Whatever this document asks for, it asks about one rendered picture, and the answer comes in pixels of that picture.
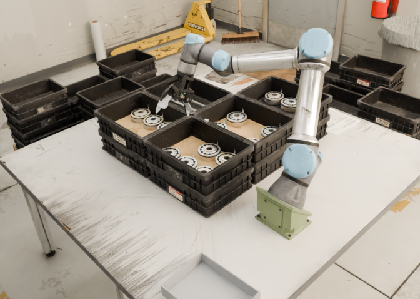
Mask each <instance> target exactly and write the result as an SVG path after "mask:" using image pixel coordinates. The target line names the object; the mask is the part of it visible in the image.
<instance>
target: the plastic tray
mask: <svg viewBox="0 0 420 299"><path fill-rule="evenodd" d="M161 292H162V296H164V297H165V298H166V299H260V297H261V292H260V291H259V290H257V289H255V288H254V287H253V286H251V285H250V284H248V283H247V282H245V281H244V280H242V279H241V278H240V277H238V276H236V275H235V274H233V273H232V272H231V271H229V270H228V269H226V268H225V267H223V266H222V265H220V264H219V263H218V262H216V261H214V260H213V259H212V258H210V257H208V256H207V255H205V254H204V253H203V252H200V254H198V255H197V256H196V257H194V258H193V259H192V260H191V261H190V262H189V263H187V264H186V265H184V266H183V267H182V268H181V269H180V270H179V271H177V272H176V273H175V274H174V275H173V276H171V277H170V278H169V279H167V280H166V281H165V282H164V283H163V284H162V285H161Z"/></svg>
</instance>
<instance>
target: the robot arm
mask: <svg viewBox="0 0 420 299"><path fill-rule="evenodd" d="M332 58H333V39H332V37H331V35H330V34H329V33H328V32H327V31H326V30H324V29H321V28H312V29H309V30H307V31H306V32H305V33H304V34H303V35H302V36H301V38H300V41H299V46H297V47H296V48H295V49H290V50H284V51H272V52H265V53H253V54H242V55H235V56H230V55H229V53H227V52H225V51H223V50H221V49H217V48H214V47H212V46H209V45H207V44H205V43H204V37H202V36H200V35H198V34H193V33H189V34H187V36H186V39H185V42H184V44H183V48H182V53H181V57H180V59H179V63H178V66H177V74H176V75H174V76H171V77H170V78H168V79H166V85H168V86H169V87H168V89H166V90H165V91H164V92H163V94H162V96H161V98H160V100H159V102H158V104H157V108H156V114H157V113H158V112H159V111H160V109H161V108H163V109H165V108H167V106H168V102H169V101H170V100H171V96H170V95H172V97H173V98H174V100H175V102H176V101H182V103H183V104H184V108H185V113H186V115H187V116H189V112H190V111H191V112H192V111H193V110H192V108H191V107H190V103H191V101H192V98H193V94H194V91H193V90H192V89H191V88H190V86H191V82H192V81H194V74H195V72H196V68H197V65H198V62H200V63H203V64H205V65H207V66H209V67H210V68H212V69H213V70H214V71H215V72H216V73H217V74H218V75H220V76H222V77H227V76H230V75H231V74H238V73H252V72H260V71H273V70H280V69H294V68H296V69H297V70H298V71H301V76H300V81H299V89H298V94H297V103H296V112H295V117H294V125H293V130H292V135H291V136H290V137H289V138H288V139H287V143H286V150H285V152H284V154H283V157H282V164H283V166H284V169H283V171H282V173H281V175H280V177H279V178H278V179H277V180H276V181H275V182H274V183H273V184H272V185H271V186H270V187H269V189H268V191H267V192H268V193H269V194H271V195H273V196H274V197H276V198H278V199H279V200H281V201H283V202H285V203H287V204H289V205H291V206H293V207H296V208H298V209H300V210H302V209H303V207H304V205H305V200H306V193H307V189H308V187H309V185H310V183H311V181H312V179H313V178H314V175H315V174H316V171H317V170H318V168H319V165H320V164H321V163H322V161H323V154H322V153H321V152H320V151H319V141H318V140H317V139H316V133H317V128H318V119H319V111H320V106H321V97H322V92H323V84H324V75H325V73H326V72H327V71H329V70H330V65H331V60H332ZM191 94H192V98H191V100H190V97H191Z"/></svg>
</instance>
